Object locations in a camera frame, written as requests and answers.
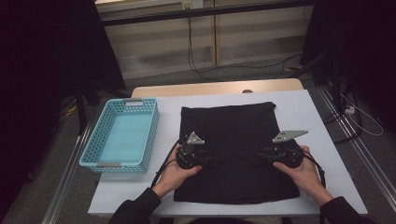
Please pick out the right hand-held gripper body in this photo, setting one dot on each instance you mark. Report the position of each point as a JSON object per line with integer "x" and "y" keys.
{"x": 286, "y": 155}

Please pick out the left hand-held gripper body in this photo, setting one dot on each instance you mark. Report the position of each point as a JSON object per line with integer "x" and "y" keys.
{"x": 190, "y": 157}

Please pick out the black sleeveless shirt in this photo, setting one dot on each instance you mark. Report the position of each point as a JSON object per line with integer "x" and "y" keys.
{"x": 233, "y": 130}

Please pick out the light blue plastic basket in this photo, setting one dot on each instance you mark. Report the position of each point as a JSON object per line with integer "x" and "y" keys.
{"x": 124, "y": 137}

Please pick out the person's left hand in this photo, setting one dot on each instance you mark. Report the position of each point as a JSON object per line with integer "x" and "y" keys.
{"x": 174, "y": 177}

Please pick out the person's right hand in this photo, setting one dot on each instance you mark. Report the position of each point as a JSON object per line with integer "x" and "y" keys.
{"x": 305, "y": 177}

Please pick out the white table sheet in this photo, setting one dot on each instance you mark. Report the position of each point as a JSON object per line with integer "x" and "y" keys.
{"x": 311, "y": 118}

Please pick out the black stand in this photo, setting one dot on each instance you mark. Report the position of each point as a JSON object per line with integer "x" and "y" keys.
{"x": 335, "y": 84}
{"x": 81, "y": 112}

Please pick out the small yellow floor item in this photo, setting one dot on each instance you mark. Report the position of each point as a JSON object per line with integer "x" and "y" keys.
{"x": 294, "y": 67}

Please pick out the black curtain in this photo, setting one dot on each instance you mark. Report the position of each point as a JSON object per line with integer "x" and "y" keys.
{"x": 37, "y": 62}
{"x": 367, "y": 46}

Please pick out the black horizontal bar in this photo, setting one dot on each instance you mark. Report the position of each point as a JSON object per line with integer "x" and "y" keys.
{"x": 202, "y": 12}

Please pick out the aluminium floor rail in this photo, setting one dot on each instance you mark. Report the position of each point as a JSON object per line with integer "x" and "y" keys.
{"x": 67, "y": 180}
{"x": 358, "y": 146}

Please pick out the light wooden post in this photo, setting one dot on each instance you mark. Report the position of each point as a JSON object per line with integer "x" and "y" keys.
{"x": 215, "y": 37}

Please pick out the white wall socket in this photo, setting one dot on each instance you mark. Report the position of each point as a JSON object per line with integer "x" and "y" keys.
{"x": 193, "y": 4}

